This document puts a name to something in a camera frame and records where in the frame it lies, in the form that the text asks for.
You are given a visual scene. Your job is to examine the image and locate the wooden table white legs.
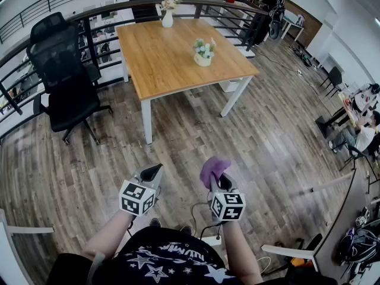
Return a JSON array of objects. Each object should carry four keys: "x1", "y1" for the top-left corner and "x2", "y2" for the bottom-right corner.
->
[{"x1": 115, "y1": 18, "x2": 261, "y2": 145}]

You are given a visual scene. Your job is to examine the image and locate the black backpack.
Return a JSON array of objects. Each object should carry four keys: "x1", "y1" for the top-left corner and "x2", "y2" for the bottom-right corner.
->
[{"x1": 338, "y1": 227, "x2": 380, "y2": 267}]

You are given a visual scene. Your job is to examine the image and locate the light wooden side table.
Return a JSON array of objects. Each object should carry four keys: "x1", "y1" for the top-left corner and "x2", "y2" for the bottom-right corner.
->
[{"x1": 338, "y1": 92, "x2": 357, "y2": 127}]

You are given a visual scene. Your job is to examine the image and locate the person's right forearm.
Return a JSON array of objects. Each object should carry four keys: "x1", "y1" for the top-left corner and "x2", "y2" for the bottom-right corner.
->
[{"x1": 221, "y1": 220, "x2": 264, "y2": 284}]

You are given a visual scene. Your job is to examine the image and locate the black flat floor stand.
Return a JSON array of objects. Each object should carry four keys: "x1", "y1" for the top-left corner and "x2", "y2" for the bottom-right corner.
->
[{"x1": 315, "y1": 116, "x2": 336, "y2": 139}]

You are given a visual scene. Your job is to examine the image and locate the black side chair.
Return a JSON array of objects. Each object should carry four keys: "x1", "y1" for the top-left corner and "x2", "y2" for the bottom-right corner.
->
[{"x1": 319, "y1": 66, "x2": 344, "y2": 97}]

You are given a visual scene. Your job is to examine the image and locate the white furniture frame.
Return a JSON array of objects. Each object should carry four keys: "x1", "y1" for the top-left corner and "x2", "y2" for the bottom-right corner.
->
[{"x1": 0, "y1": 208, "x2": 54, "y2": 285}]

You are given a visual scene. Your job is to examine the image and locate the person's black star-print shirt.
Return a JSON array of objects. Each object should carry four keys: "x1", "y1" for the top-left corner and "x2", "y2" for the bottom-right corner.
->
[{"x1": 46, "y1": 226, "x2": 297, "y2": 285}]

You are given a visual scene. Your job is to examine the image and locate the small white flower pot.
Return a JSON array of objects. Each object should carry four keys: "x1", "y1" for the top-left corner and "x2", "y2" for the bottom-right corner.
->
[{"x1": 192, "y1": 37, "x2": 217, "y2": 68}]

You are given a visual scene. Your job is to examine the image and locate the white storage box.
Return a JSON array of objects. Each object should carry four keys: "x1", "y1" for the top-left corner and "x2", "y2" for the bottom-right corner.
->
[{"x1": 218, "y1": 78, "x2": 243, "y2": 93}]

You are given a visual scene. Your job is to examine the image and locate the small white table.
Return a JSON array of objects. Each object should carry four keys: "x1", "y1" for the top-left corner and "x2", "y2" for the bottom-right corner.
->
[{"x1": 280, "y1": 16, "x2": 305, "y2": 41}]

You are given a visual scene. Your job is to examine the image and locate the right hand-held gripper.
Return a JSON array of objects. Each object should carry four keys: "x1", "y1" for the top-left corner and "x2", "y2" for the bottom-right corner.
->
[{"x1": 207, "y1": 173, "x2": 246, "y2": 224}]

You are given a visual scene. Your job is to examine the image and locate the gray desk white legs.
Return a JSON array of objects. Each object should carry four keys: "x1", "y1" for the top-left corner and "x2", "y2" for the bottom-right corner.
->
[{"x1": 261, "y1": 170, "x2": 380, "y2": 285}]

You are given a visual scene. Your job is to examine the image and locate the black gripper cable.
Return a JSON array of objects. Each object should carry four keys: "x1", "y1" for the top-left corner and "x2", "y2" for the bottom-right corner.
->
[{"x1": 189, "y1": 202, "x2": 223, "y2": 240}]

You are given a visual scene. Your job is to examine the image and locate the black mesh office chair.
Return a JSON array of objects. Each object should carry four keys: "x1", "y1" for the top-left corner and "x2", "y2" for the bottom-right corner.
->
[{"x1": 26, "y1": 12, "x2": 114, "y2": 145}]

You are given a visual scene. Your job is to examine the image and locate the purple cloth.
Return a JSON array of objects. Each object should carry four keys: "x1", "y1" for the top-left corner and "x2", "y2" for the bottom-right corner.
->
[{"x1": 199, "y1": 156, "x2": 232, "y2": 189}]

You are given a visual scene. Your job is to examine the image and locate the black thin-legged chair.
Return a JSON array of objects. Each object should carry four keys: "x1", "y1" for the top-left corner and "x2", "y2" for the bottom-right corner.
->
[{"x1": 340, "y1": 144, "x2": 380, "y2": 172}]

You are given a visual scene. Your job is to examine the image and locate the person's left forearm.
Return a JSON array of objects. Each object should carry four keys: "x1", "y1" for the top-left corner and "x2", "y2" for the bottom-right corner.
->
[{"x1": 81, "y1": 209, "x2": 134, "y2": 261}]

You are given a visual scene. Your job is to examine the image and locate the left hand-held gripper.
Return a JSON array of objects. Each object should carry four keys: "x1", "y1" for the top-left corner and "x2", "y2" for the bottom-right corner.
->
[{"x1": 118, "y1": 163, "x2": 164, "y2": 218}]

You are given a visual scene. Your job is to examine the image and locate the black metal railing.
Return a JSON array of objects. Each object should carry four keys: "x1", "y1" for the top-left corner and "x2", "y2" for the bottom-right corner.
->
[
  {"x1": 0, "y1": 0, "x2": 270, "y2": 142},
  {"x1": 0, "y1": 0, "x2": 118, "y2": 44}
]

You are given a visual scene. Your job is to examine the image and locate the white vase pink flowers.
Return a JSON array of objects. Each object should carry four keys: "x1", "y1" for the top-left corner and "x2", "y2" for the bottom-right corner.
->
[{"x1": 156, "y1": 0, "x2": 182, "y2": 29}]

